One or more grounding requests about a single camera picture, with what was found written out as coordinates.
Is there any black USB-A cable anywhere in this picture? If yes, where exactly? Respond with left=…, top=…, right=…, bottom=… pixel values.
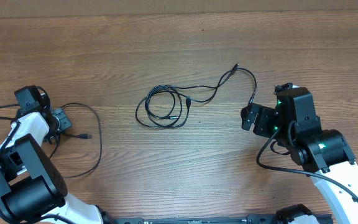
left=48, top=102, right=103, bottom=179

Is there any black thin plug cable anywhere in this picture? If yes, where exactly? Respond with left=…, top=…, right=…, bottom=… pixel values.
left=135, top=63, right=258, bottom=129

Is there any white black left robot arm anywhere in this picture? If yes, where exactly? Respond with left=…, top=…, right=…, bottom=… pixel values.
left=0, top=86, right=113, bottom=223

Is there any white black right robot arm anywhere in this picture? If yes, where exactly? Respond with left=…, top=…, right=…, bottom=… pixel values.
left=241, top=83, right=358, bottom=223

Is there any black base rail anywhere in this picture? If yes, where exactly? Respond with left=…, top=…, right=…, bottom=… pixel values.
left=113, top=214, right=334, bottom=224

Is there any cardboard back wall panel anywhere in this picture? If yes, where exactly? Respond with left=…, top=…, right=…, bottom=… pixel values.
left=0, top=0, right=358, bottom=19

